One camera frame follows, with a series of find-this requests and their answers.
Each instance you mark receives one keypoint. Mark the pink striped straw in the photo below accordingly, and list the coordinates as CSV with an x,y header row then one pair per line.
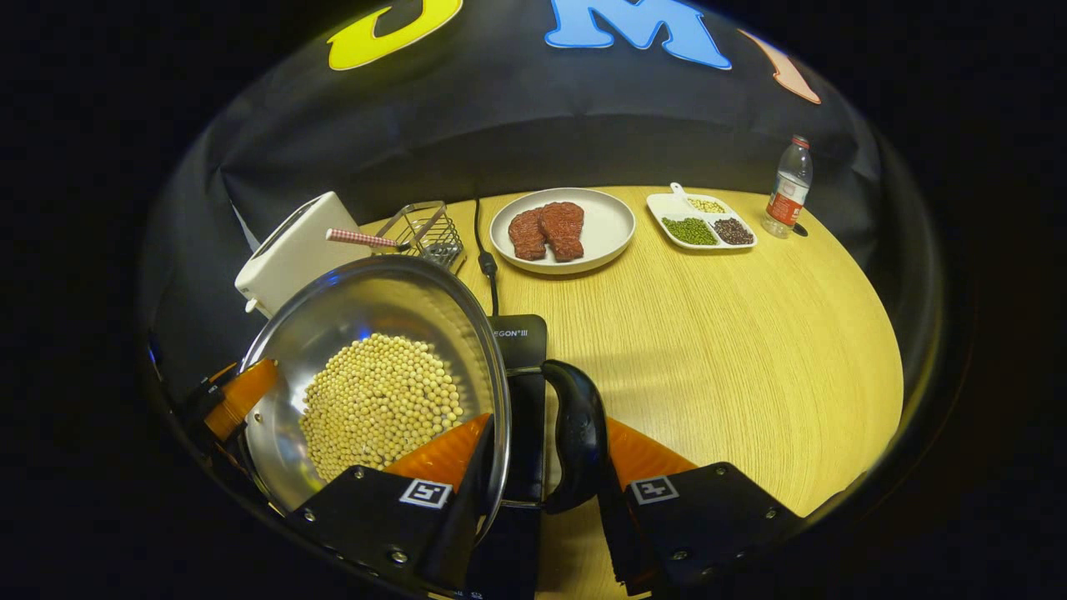
x,y
358,238

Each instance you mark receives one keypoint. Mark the clear plastic water bottle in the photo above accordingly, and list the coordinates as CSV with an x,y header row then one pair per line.
x,y
788,196

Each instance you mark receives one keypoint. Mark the black induction cooktop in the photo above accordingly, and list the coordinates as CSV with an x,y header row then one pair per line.
x,y
527,433

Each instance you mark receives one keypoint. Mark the white toaster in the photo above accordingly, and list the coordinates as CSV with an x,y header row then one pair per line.
x,y
292,258

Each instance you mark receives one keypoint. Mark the white divided bean dish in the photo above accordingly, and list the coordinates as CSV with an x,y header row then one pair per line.
x,y
692,232

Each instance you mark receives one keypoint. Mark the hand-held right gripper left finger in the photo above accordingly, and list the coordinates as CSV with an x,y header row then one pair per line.
x,y
375,517

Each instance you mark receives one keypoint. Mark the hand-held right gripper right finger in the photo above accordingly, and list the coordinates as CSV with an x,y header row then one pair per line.
x,y
708,517

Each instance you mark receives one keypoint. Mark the brown meat slice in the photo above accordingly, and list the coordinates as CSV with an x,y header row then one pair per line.
x,y
563,229
525,236

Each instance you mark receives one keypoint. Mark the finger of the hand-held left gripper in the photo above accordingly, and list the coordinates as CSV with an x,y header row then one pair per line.
x,y
242,396

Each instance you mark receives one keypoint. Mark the round white plate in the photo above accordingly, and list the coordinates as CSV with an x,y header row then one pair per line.
x,y
604,225

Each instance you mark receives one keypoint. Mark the pile of soybeans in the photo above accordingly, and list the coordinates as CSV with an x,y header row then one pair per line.
x,y
379,408

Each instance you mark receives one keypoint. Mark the black backdrop cloth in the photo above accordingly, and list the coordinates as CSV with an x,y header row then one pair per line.
x,y
500,108

